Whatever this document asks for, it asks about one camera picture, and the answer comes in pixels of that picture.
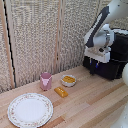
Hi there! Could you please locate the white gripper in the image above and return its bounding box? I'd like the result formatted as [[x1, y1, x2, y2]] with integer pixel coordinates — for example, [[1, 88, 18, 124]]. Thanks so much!
[[83, 45, 111, 75]]

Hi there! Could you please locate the black air fryer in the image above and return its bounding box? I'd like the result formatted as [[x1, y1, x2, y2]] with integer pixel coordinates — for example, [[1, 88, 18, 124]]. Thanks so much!
[[82, 29, 128, 81]]

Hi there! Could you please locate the yellow food piece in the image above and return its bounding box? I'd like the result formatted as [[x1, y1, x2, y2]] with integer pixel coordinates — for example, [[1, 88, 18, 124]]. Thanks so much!
[[62, 75, 76, 84]]

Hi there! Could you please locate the small white bowl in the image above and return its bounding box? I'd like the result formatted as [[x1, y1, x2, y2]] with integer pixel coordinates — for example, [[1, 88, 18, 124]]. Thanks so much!
[[60, 74, 77, 88]]

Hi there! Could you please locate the orange bar with white stripes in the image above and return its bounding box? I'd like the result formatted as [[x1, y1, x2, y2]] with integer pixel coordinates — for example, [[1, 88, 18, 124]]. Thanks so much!
[[54, 86, 69, 99]]

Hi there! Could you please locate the pink cup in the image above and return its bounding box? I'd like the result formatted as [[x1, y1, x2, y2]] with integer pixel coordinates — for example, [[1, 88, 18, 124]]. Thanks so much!
[[39, 72, 53, 92]]

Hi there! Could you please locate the floral rimmed white plate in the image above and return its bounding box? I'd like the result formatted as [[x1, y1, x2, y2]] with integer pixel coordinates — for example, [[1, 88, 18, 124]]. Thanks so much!
[[7, 92, 54, 128]]

